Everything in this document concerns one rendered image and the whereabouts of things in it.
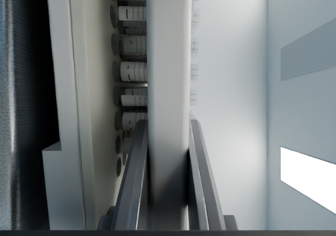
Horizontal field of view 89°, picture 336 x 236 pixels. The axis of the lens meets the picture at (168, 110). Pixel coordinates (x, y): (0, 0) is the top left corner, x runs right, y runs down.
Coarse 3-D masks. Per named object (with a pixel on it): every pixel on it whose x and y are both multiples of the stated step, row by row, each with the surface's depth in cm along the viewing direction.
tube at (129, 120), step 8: (120, 112) 12; (128, 112) 12; (136, 112) 12; (144, 112) 12; (192, 112) 12; (120, 120) 12; (128, 120) 12; (136, 120) 12; (120, 128) 12; (128, 128) 12
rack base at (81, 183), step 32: (64, 0) 7; (96, 0) 9; (64, 32) 7; (96, 32) 9; (64, 64) 7; (96, 64) 9; (64, 96) 8; (96, 96) 9; (64, 128) 8; (96, 128) 9; (64, 160) 8; (96, 160) 9; (64, 192) 8; (96, 192) 9; (64, 224) 9; (96, 224) 9
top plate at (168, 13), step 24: (168, 0) 7; (168, 24) 7; (168, 48) 7; (168, 72) 8; (168, 96) 8; (168, 120) 8; (168, 144) 8; (168, 168) 8; (168, 192) 8; (168, 216) 9
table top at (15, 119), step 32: (0, 0) 7; (32, 0) 8; (0, 32) 7; (32, 32) 8; (0, 64) 7; (32, 64) 8; (0, 96) 7; (32, 96) 8; (0, 128) 7; (32, 128) 9; (0, 160) 7; (32, 160) 9; (0, 192) 8; (32, 192) 9; (0, 224) 8; (32, 224) 9
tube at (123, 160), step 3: (120, 159) 13; (123, 159) 13; (126, 159) 13; (117, 162) 12; (120, 162) 12; (123, 162) 12; (117, 165) 12; (120, 165) 12; (123, 165) 12; (117, 168) 12; (120, 168) 12; (123, 168) 12; (117, 171) 12; (120, 171) 12; (123, 171) 12; (117, 174) 12; (120, 174) 12
